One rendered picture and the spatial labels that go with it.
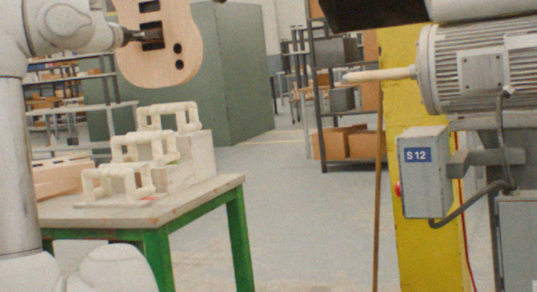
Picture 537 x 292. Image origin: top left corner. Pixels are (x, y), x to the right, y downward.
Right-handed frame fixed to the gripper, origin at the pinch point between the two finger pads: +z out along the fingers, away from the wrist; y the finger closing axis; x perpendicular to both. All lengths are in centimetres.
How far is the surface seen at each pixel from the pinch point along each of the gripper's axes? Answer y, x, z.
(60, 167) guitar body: -34, -43, -17
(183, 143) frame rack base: 11.2, -38.0, -5.3
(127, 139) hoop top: -1.2, -34.1, -19.0
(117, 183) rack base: -6, -48, -21
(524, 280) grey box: 120, -74, -26
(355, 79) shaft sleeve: 77, -21, -9
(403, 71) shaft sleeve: 91, -21, -9
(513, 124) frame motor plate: 119, -36, -18
